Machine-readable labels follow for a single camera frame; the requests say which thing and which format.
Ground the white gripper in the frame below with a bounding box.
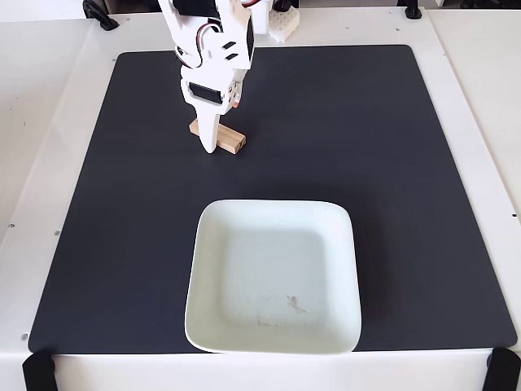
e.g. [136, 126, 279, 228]
[180, 60, 247, 155]

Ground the light wooden rectangular block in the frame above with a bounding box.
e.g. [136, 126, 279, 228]
[188, 119, 247, 156]

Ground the white square ceramic plate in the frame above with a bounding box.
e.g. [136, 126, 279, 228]
[184, 199, 362, 355]

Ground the black rubber mat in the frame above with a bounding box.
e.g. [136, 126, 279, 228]
[27, 44, 519, 354]

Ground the black table clamp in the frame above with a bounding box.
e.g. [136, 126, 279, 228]
[401, 0, 422, 20]
[81, 0, 120, 32]

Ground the red black white servo cable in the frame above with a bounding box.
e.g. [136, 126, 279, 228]
[194, 20, 224, 56]

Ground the black corner strap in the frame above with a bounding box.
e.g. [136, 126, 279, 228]
[482, 348, 521, 391]
[21, 349, 57, 391]

